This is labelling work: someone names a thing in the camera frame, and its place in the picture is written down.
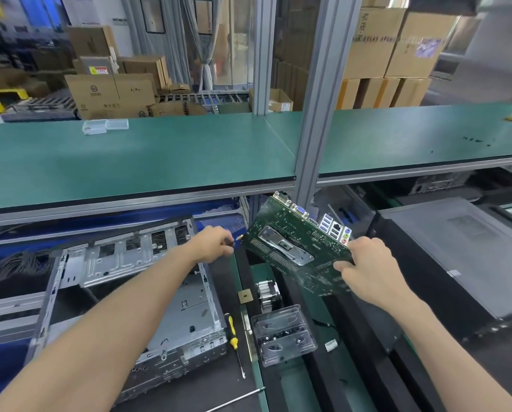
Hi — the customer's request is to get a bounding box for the person's right hand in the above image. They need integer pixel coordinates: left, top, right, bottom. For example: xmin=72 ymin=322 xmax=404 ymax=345
xmin=333 ymin=237 xmax=407 ymax=312

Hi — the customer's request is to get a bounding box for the person's left hand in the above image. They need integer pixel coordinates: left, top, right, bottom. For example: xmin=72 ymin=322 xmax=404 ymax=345
xmin=186 ymin=226 xmax=236 ymax=265

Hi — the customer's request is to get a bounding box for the green computer motherboard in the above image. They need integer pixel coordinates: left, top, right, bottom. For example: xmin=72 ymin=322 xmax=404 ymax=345
xmin=241 ymin=191 xmax=356 ymax=297

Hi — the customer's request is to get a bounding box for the person's left forearm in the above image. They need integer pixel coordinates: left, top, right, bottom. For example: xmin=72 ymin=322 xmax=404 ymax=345
xmin=0 ymin=246 xmax=202 ymax=412

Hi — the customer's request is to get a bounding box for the person's right forearm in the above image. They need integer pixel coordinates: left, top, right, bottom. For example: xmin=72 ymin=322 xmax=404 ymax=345
xmin=384 ymin=276 xmax=512 ymax=412

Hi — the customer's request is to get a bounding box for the silver finned heatsink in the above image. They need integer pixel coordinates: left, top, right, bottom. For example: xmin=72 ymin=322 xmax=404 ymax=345
xmin=256 ymin=280 xmax=283 ymax=314

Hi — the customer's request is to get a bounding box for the yellow black screwdriver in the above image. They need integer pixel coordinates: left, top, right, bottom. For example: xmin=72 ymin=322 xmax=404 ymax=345
xmin=224 ymin=313 xmax=246 ymax=380

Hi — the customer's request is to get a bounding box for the grey metal computer chassis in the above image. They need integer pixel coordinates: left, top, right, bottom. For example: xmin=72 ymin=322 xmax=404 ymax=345
xmin=24 ymin=218 xmax=229 ymax=405

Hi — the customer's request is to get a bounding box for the clear plastic blister tray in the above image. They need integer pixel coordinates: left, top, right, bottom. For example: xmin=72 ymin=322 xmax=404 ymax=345
xmin=251 ymin=304 xmax=318 ymax=368

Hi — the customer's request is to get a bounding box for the green memory module strip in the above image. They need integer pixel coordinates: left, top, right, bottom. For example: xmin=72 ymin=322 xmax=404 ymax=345
xmin=245 ymin=315 xmax=257 ymax=362

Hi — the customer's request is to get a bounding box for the black closed computer case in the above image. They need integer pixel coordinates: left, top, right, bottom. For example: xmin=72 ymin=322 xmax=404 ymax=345
xmin=369 ymin=197 xmax=512 ymax=332

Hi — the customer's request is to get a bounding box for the blue plastic crate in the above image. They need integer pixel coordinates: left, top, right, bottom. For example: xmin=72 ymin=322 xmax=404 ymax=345
xmin=0 ymin=199 xmax=249 ymax=397

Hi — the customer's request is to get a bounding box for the black computer unit rear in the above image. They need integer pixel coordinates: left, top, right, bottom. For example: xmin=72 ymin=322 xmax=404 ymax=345
xmin=410 ymin=171 xmax=472 ymax=196

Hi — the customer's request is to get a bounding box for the long thin metal rod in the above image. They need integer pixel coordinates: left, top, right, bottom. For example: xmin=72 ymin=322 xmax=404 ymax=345
xmin=204 ymin=387 xmax=265 ymax=412

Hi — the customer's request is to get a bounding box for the metal roller conveyor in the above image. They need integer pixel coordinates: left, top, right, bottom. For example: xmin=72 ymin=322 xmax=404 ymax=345
xmin=7 ymin=89 xmax=253 ymax=113

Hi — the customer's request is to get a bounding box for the stack of brown cardboard boxes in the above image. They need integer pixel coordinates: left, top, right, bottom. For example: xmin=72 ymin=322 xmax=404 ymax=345
xmin=337 ymin=0 xmax=459 ymax=110
xmin=64 ymin=25 xmax=208 ymax=120

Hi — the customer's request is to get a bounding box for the wide aluminium frame post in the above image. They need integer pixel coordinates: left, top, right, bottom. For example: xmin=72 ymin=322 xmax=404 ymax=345
xmin=294 ymin=0 xmax=364 ymax=203

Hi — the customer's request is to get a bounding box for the narrow aluminium frame post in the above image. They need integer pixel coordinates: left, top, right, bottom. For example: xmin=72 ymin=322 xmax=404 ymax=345
xmin=252 ymin=0 xmax=278 ymax=115

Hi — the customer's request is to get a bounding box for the bundle of black cables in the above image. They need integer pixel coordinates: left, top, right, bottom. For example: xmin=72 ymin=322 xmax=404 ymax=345
xmin=0 ymin=248 xmax=52 ymax=292

